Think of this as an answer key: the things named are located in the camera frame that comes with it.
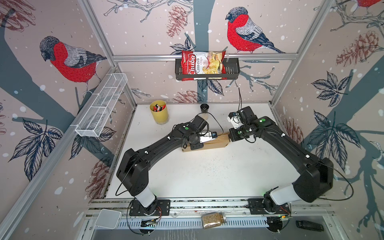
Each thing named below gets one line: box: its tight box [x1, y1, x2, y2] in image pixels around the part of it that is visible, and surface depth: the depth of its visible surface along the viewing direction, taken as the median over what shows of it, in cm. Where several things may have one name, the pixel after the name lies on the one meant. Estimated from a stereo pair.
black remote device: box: [295, 220, 325, 232], surface depth 68 cm
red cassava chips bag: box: [181, 50, 228, 81], surface depth 90 cm
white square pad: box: [95, 209, 121, 230], surface depth 71 cm
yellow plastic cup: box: [149, 100, 169, 125], surface depth 106 cm
